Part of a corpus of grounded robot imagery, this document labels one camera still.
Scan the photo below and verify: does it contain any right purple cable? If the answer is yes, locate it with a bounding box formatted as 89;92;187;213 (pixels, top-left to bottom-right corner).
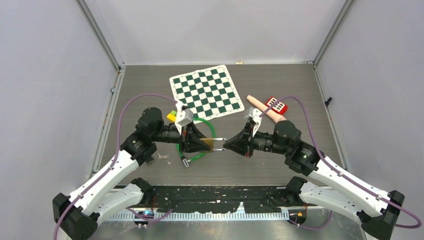
258;95;423;230

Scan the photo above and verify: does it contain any green cable lock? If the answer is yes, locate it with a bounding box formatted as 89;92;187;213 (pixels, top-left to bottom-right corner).
176;117;217;169

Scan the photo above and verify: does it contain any yellow block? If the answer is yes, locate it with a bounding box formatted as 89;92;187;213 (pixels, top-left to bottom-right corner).
166;113;176;123

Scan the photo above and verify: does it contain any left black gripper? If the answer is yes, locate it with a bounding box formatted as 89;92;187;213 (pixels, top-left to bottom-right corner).
152;120;212;154

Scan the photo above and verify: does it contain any red white block toy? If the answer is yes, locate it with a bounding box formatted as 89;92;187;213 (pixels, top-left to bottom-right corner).
265;96;288;116

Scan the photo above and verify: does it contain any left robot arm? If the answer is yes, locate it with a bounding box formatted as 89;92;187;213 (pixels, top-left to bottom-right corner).
52;104;211;240

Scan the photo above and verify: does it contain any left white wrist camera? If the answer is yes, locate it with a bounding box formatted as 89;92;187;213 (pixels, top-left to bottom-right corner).
174;101;194;135

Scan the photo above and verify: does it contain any purple cable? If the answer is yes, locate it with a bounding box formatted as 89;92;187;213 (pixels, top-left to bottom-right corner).
258;95;423;230
52;92;180;240

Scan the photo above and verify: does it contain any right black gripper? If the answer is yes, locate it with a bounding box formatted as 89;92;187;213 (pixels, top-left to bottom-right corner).
222;123;288;159

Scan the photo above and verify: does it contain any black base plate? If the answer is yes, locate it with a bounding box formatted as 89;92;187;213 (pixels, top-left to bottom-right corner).
140;185;306;214

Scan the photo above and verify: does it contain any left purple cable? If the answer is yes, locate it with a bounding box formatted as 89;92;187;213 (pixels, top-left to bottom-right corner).
52;92;180;240

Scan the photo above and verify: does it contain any brass padlock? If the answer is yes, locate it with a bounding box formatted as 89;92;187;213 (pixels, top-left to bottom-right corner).
200;137;228;153

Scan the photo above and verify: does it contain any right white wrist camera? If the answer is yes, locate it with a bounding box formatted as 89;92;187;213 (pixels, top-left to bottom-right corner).
244;107;263;137

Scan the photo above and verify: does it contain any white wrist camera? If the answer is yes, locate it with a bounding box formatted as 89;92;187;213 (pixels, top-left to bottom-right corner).
244;107;263;137
174;101;194;135

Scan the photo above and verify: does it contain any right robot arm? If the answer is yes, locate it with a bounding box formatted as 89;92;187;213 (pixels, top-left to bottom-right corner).
223;120;405;240

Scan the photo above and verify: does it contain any green white chessboard mat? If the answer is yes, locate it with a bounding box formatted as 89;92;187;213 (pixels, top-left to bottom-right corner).
169;65;245;120

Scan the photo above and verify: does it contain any black cable lock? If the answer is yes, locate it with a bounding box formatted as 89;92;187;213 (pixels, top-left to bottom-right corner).
146;158;155;165

